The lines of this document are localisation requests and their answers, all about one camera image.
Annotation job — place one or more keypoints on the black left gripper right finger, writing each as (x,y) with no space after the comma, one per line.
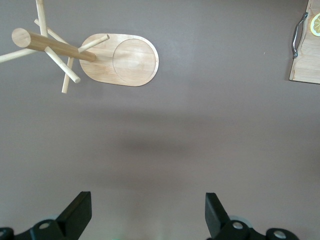
(220,222)

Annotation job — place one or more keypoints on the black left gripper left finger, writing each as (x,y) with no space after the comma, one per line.
(67,220)

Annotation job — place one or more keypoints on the wooden mug rack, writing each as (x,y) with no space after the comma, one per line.
(135,62)

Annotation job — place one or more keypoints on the brown table cover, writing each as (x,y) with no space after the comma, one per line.
(175,130)

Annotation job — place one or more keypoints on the wooden cutting board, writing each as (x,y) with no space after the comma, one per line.
(307,62)

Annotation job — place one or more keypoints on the lemon slice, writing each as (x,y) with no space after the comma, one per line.
(316,25)

